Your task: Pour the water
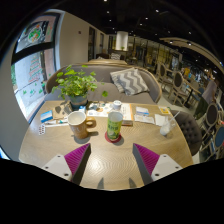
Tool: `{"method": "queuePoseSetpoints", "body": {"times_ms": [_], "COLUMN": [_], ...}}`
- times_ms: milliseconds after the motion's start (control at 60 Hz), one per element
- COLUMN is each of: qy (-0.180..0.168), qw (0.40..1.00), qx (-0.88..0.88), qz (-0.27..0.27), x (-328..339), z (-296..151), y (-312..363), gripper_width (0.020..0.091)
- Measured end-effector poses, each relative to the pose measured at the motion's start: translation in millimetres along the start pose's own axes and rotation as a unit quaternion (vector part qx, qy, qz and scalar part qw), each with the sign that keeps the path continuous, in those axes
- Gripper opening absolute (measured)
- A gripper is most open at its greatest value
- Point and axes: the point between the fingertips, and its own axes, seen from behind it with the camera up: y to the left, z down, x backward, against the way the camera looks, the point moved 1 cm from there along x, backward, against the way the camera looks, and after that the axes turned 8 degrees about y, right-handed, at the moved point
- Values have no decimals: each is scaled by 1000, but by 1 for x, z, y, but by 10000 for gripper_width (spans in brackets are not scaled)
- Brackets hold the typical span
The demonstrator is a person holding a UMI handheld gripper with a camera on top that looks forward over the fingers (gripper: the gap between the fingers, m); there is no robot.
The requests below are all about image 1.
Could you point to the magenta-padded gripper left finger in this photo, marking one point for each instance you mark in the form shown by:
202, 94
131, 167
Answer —
63, 165

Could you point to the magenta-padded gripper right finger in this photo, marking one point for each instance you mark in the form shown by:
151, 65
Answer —
160, 165

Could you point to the green-labelled clear drink bottle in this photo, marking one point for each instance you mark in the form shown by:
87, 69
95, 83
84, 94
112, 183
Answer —
114, 126

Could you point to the brown ceramic mug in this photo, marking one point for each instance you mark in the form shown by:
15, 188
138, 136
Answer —
78, 126

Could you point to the pill blister pack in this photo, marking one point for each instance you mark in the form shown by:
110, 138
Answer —
41, 129

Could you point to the white tube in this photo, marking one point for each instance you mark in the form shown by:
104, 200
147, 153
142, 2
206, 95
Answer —
56, 123

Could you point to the dark grey tufted armchair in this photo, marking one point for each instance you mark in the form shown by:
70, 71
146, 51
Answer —
188, 130

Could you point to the small blue and white box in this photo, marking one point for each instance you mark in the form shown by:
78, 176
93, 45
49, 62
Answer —
46, 116

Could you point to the flat round red coaster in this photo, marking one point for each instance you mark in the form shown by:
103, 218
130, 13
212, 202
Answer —
107, 138

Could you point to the white and blue leaflet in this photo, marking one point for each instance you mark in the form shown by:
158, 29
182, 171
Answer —
144, 115

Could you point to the small yellow card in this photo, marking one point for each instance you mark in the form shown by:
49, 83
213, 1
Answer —
165, 110

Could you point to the white tissue box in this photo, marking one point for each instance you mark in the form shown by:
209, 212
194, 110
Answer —
127, 115

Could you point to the white printed paper sheet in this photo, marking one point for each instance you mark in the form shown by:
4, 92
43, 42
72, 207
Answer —
100, 111

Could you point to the group of dining chairs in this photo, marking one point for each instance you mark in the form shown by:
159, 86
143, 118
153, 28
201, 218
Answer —
210, 116

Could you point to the green potted plant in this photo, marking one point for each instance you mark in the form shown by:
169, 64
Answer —
76, 85

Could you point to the grey chevron cushion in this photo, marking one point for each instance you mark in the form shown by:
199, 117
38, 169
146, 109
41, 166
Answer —
130, 81

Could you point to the grey wood-framed sofa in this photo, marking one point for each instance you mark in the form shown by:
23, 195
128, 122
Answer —
103, 75

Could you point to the dark framed decorated window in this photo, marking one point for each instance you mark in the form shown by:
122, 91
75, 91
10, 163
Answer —
31, 66

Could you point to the white round pillar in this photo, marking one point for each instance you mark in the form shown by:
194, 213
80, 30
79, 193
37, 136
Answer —
122, 40

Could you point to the group of ceiling lights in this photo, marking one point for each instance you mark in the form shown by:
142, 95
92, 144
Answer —
156, 11

